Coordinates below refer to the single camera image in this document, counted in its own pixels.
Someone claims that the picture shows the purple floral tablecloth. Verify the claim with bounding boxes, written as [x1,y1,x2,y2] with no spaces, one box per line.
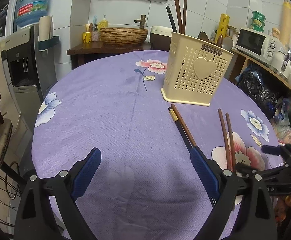
[31,49,286,240]

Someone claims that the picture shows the blue water jug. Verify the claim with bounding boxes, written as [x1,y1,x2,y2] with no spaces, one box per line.
[15,0,49,28]

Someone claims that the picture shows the dark brown chopstick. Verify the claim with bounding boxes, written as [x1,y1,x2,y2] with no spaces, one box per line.
[225,113,236,172]

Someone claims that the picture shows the woven basket sink basin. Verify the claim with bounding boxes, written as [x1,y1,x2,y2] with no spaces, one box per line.
[99,27,148,46]

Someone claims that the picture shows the dark wooden sink cabinet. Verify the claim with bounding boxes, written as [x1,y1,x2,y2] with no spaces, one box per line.
[67,41,151,69]

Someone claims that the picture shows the stack of green bowls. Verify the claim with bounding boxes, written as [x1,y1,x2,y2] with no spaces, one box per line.
[250,11,266,33]

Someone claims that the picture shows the grey water dispenser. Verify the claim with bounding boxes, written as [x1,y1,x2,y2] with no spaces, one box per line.
[0,24,58,131]

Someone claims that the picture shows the black gold-tipped chopstick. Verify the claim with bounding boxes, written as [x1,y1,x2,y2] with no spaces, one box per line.
[168,107,220,207]

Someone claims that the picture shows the paper cup stack holder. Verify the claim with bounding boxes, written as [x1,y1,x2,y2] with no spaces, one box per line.
[38,15,60,52]

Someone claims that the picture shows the colourful snack bag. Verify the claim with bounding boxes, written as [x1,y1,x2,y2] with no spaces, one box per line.
[271,98,291,145]

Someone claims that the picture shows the bamboo style faucet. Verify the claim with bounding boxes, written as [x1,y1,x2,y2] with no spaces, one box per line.
[134,15,146,29]

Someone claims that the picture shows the brown wooden chopstick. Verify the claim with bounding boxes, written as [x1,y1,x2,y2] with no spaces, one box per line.
[170,103,197,148]

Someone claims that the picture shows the beige perforated utensil holder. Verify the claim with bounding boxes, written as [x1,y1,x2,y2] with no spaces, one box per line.
[161,33,234,106]

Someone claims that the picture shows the rice cooker white brown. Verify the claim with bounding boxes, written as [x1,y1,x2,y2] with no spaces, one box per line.
[150,25,173,51]

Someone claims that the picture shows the white electric kettle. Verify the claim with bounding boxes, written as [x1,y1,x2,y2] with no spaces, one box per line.
[270,45,291,81]

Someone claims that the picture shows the yellow mug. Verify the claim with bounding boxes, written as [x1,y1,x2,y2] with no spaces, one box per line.
[82,32,92,44]

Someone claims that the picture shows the tall stack paper cups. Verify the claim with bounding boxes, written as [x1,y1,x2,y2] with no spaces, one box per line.
[280,0,291,46]

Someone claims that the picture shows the black trash bag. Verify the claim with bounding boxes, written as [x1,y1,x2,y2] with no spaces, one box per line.
[235,64,281,119]

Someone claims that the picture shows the yellow soap dispenser bottle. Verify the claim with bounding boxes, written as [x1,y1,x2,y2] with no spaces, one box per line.
[97,15,109,31]

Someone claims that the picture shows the reddish brown chopstick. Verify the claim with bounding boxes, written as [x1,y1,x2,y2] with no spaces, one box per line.
[218,108,233,171]

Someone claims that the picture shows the light wooden shelf unit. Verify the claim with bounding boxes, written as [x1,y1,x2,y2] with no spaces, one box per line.
[228,49,291,94]

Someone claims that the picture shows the white microwave oven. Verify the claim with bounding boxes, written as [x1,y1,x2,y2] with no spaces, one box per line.
[235,28,285,65]

